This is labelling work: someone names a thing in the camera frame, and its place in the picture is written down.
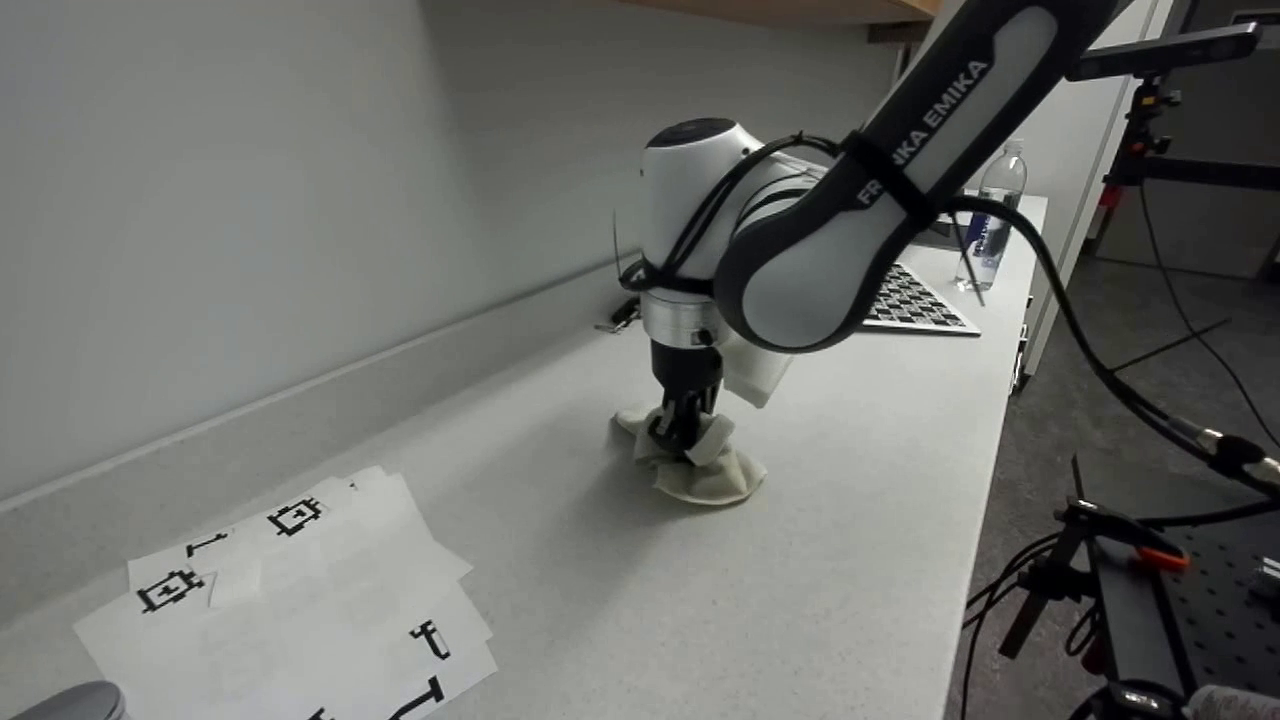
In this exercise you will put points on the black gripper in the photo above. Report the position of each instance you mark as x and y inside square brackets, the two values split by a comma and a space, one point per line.
[688, 378]

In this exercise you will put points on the cream wiping cloth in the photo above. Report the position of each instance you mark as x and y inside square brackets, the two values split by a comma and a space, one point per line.
[721, 480]

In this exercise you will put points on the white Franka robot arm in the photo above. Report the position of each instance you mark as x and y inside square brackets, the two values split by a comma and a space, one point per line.
[800, 283]

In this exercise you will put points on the checkerboard calibration board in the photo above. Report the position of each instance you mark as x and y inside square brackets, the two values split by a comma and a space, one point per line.
[925, 311]

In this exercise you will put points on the clear plastic water bottle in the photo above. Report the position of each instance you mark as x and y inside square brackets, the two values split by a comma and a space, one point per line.
[989, 252]

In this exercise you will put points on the white paper with black markers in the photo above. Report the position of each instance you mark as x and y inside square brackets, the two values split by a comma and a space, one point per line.
[334, 521]
[305, 652]

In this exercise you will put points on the black tripod with red knobs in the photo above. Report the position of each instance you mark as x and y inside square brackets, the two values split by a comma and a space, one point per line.
[1134, 627]

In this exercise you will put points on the black perforated breadboard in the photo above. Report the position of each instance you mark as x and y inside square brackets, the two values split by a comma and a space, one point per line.
[1235, 603]

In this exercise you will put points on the grey fabric lump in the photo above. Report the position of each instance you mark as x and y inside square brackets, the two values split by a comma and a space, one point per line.
[1235, 704]

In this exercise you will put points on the grey rounded object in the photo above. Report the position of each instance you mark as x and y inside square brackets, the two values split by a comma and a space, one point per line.
[73, 704]

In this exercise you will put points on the black camera on red-black stand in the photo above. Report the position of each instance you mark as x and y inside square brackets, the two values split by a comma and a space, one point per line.
[1174, 51]

